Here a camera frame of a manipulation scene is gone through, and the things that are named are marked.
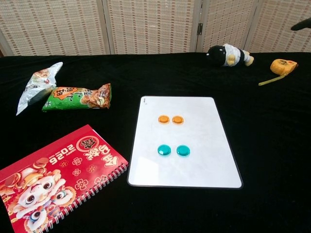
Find teal disc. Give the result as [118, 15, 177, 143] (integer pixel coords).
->
[157, 144, 172, 156]
[176, 145, 191, 157]

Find yellow tape measure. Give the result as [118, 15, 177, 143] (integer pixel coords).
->
[258, 58, 299, 86]

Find black white plush toy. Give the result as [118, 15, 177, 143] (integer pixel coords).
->
[207, 43, 255, 68]

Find silver snack bag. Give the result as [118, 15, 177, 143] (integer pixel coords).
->
[16, 62, 64, 116]

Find white magnetic board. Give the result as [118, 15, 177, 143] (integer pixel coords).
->
[127, 96, 244, 189]

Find red spiral calendar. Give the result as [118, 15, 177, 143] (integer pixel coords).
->
[0, 124, 129, 233]

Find woven folding screen panel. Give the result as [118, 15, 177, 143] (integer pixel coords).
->
[244, 0, 311, 53]
[196, 0, 259, 53]
[102, 0, 203, 55]
[0, 0, 109, 57]

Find black tablecloth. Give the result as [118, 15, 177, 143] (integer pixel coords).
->
[0, 52, 311, 233]

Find green snack bag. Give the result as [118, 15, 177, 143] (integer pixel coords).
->
[41, 83, 112, 112]

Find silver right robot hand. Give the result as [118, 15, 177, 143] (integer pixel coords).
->
[291, 18, 311, 32]

